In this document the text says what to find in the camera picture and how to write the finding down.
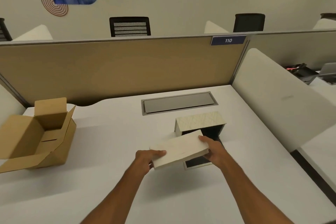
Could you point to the beige desk partition panel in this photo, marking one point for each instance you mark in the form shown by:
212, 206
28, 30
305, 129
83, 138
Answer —
118, 69

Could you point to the white box lid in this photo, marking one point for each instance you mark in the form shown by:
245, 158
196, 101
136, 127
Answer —
178, 150

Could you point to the person's left hand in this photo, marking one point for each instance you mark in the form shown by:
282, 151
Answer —
145, 159

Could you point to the black mesh office chair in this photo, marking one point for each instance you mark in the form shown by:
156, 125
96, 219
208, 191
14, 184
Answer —
130, 27

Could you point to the person's left thumb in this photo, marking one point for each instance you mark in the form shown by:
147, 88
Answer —
158, 153

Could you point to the blue number label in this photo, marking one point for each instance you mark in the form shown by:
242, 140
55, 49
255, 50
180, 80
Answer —
228, 40

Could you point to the person's right thumb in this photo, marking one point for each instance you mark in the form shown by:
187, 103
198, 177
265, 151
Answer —
203, 139

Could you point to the large white side divider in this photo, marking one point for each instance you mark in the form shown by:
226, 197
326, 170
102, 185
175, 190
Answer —
275, 100

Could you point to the person's right forearm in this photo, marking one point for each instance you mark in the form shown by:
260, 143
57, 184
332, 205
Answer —
249, 195

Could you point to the white box with black interior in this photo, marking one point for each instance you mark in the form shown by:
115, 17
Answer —
200, 121

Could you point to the grey desk partition panel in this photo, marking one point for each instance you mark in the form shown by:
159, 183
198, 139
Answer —
294, 48

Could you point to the open brown cardboard box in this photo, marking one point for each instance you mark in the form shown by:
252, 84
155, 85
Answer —
28, 137

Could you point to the person's left forearm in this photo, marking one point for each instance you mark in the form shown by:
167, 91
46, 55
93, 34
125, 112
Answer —
118, 195

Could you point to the black solid-back office chair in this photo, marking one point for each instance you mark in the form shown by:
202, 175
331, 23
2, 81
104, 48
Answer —
249, 23

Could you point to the grey laptop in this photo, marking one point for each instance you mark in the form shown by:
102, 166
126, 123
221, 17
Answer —
328, 73

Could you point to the orange spiral wall decal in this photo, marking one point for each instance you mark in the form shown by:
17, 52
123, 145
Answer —
53, 4

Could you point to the person's right hand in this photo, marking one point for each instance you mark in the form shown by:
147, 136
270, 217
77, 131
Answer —
217, 153

